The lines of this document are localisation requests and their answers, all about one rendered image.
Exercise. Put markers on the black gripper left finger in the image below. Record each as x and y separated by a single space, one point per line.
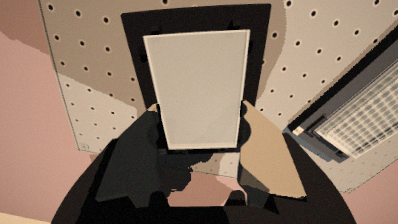
121 178

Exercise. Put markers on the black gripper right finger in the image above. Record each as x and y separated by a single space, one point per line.
277 174

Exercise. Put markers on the white multi-well plate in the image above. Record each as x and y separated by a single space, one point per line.
368 117

